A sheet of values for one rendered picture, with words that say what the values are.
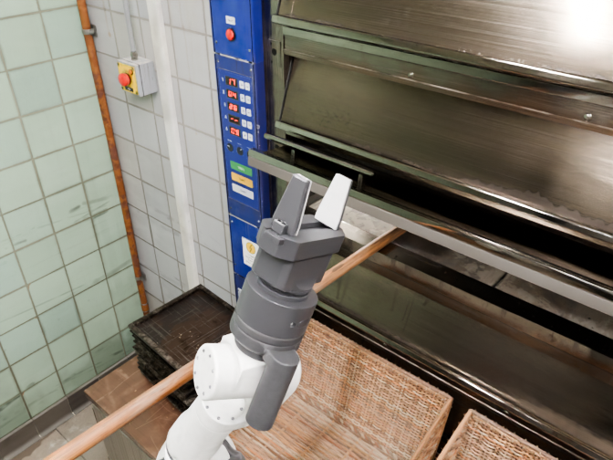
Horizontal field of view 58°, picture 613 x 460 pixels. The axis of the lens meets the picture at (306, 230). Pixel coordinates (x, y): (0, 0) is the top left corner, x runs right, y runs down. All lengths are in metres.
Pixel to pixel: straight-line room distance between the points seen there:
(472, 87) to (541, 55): 0.15
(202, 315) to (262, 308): 1.24
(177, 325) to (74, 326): 0.78
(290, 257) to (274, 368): 0.13
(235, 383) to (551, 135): 0.77
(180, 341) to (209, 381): 1.11
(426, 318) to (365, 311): 0.19
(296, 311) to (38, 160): 1.64
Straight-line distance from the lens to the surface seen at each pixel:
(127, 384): 2.01
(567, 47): 1.08
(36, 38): 2.08
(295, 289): 0.62
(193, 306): 1.90
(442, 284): 1.40
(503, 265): 1.10
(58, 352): 2.57
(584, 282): 1.07
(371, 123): 1.32
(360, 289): 1.58
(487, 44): 1.12
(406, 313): 1.53
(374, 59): 1.28
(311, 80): 1.42
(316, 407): 1.85
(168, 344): 1.78
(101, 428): 1.09
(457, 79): 1.19
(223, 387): 0.66
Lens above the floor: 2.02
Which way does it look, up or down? 33 degrees down
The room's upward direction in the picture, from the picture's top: straight up
